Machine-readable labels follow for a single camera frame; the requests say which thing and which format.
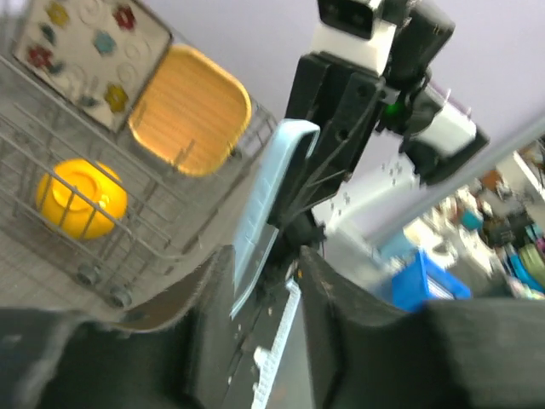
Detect floral square plate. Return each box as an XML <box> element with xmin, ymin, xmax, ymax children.
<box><xmin>12</xmin><ymin>0</ymin><xmax>173</xmax><ymax>132</ymax></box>

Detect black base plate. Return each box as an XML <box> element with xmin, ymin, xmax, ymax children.
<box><xmin>221</xmin><ymin>226</ymin><xmax>301</xmax><ymax>408</ymax></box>

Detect blue plastic bin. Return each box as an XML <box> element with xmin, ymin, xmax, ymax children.
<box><xmin>392</xmin><ymin>251</ymin><xmax>472</xmax><ymax>312</ymax></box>

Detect yellow bowl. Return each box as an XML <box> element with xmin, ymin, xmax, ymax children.
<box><xmin>35</xmin><ymin>158</ymin><xmax>129</xmax><ymax>239</ymax></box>

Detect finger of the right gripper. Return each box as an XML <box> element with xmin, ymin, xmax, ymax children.
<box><xmin>284</xmin><ymin>55</ymin><xmax>353</xmax><ymax>132</ymax></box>
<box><xmin>269</xmin><ymin>71</ymin><xmax>385</xmax><ymax>226</ymax></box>

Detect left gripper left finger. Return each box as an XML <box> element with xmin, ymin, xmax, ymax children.
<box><xmin>1</xmin><ymin>246</ymin><xmax>234</xmax><ymax>408</ymax></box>

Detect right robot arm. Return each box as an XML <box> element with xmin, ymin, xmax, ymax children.
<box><xmin>269</xmin><ymin>1</ymin><xmax>488</xmax><ymax>228</ymax></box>

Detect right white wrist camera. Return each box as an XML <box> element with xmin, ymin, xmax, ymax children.
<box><xmin>310</xmin><ymin>0</ymin><xmax>398</xmax><ymax>76</ymax></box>

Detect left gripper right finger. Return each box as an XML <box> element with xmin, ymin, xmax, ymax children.
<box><xmin>299</xmin><ymin>247</ymin><xmax>544</xmax><ymax>409</ymax></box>

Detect phone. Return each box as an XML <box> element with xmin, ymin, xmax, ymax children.
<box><xmin>231</xmin><ymin>119</ymin><xmax>320</xmax><ymax>317</ymax></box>

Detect grey wire dish rack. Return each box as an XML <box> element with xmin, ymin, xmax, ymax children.
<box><xmin>0</xmin><ymin>0</ymin><xmax>280</xmax><ymax>308</ymax></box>

